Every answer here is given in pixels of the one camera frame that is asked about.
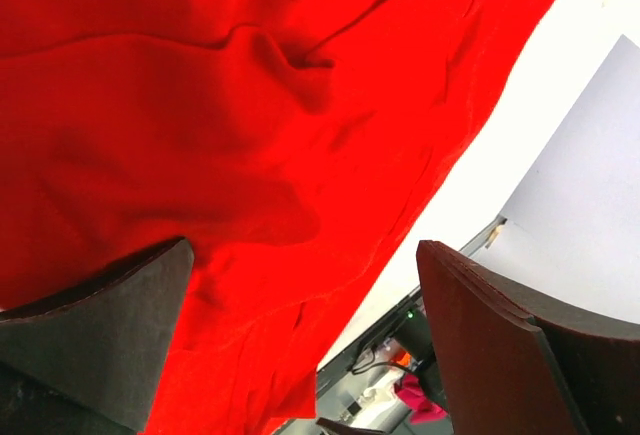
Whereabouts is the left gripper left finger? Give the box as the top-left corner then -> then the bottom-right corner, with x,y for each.
1,238 -> 194,434

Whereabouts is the red t shirt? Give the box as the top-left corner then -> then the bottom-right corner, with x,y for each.
1,0 -> 554,434

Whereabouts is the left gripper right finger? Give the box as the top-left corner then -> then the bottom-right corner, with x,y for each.
416,241 -> 639,434

